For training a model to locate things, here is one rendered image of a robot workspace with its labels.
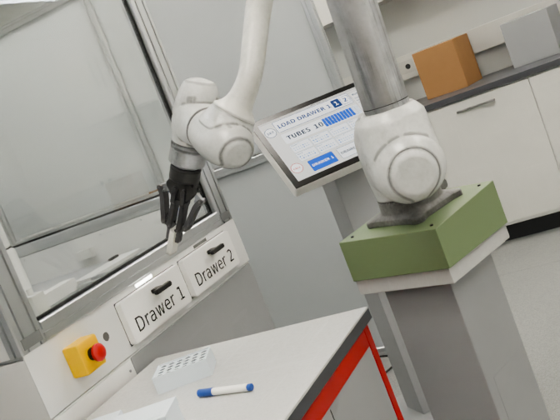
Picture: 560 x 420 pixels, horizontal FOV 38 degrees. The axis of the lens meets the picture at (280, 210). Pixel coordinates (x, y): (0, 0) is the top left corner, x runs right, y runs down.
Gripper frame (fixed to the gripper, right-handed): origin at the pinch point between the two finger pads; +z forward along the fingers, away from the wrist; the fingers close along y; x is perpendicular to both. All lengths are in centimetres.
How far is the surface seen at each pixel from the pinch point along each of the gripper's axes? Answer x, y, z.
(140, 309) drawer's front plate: 8.2, 1.6, 17.0
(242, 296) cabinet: -43, -5, 31
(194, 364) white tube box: 31.3, -25.7, 9.0
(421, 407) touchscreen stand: -85, -63, 70
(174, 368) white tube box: 31.3, -21.3, 12.0
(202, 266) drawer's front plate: -25.1, 2.4, 17.3
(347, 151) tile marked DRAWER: -82, -15, -11
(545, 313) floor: -167, -92, 55
